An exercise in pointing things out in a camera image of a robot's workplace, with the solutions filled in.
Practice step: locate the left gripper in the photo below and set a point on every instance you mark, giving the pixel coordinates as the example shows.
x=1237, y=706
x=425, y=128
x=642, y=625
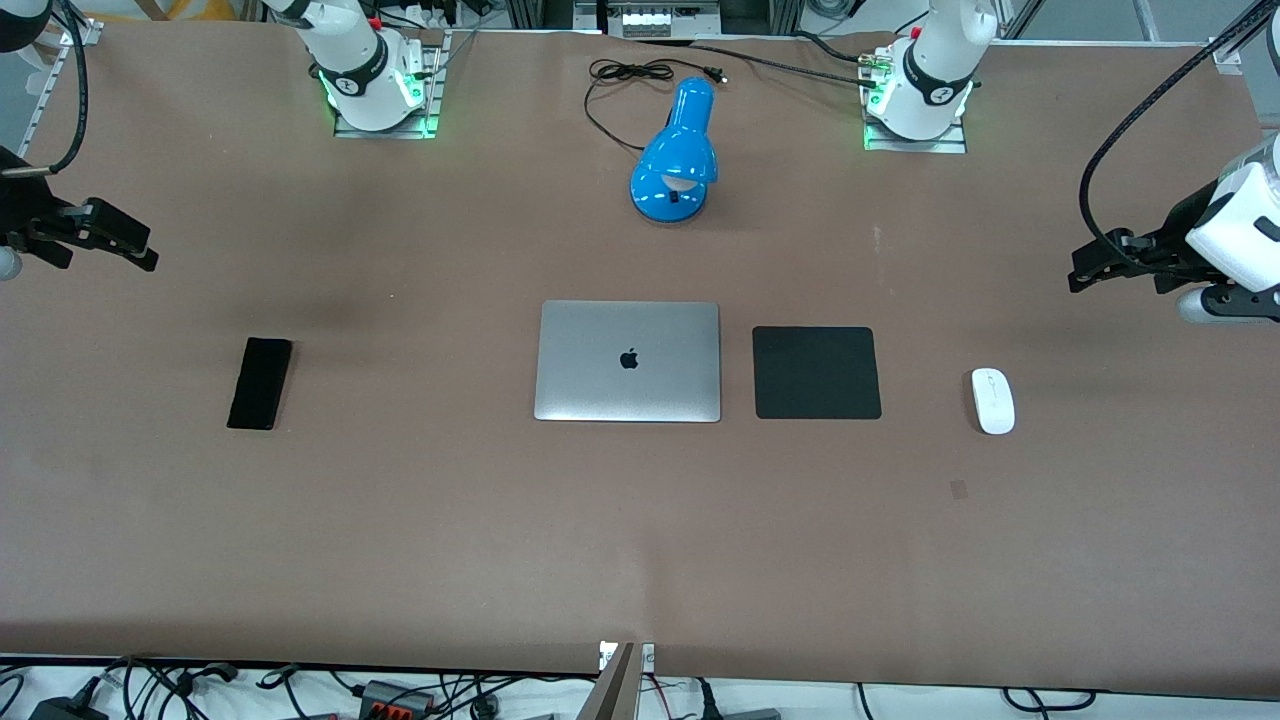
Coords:
x=1178, y=232

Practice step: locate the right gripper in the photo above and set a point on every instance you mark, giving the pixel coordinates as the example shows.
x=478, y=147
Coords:
x=20, y=212

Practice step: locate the white computer mouse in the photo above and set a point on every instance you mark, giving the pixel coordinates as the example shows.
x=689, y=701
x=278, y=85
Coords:
x=993, y=400

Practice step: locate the black smartphone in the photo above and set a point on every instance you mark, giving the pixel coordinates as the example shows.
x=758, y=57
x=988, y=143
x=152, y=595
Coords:
x=260, y=383

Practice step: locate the black mouse pad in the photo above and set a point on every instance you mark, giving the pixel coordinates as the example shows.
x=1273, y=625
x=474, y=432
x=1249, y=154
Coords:
x=816, y=372

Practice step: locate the blue desk lamp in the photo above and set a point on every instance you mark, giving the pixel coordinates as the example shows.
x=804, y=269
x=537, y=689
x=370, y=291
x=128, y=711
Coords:
x=676, y=160

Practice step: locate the black power adapter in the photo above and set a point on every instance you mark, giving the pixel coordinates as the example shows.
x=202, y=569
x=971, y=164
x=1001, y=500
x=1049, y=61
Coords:
x=65, y=708

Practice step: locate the silver laptop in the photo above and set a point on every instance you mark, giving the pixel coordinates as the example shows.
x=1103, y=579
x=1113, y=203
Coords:
x=628, y=362

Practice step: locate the white terminal block device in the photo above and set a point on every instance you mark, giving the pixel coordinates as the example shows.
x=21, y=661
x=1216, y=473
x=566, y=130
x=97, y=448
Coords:
x=660, y=18

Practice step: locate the black power strip red switches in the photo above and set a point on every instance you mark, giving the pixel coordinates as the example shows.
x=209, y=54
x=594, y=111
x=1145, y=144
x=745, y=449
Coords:
x=398, y=696

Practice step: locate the brown table cover sheet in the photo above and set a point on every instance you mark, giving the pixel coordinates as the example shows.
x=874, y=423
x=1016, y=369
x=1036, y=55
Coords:
x=640, y=520

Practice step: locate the aluminium profile bar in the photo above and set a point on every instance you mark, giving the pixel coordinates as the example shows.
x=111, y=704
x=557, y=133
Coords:
x=612, y=690

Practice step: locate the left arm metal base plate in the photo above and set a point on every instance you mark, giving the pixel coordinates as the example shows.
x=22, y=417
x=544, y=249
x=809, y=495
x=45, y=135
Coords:
x=915, y=143

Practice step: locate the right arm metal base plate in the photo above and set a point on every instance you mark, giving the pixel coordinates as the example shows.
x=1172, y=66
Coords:
x=432, y=90

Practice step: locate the white bracket pair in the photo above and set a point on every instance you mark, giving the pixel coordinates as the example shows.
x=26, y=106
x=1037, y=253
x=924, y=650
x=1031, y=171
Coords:
x=648, y=656

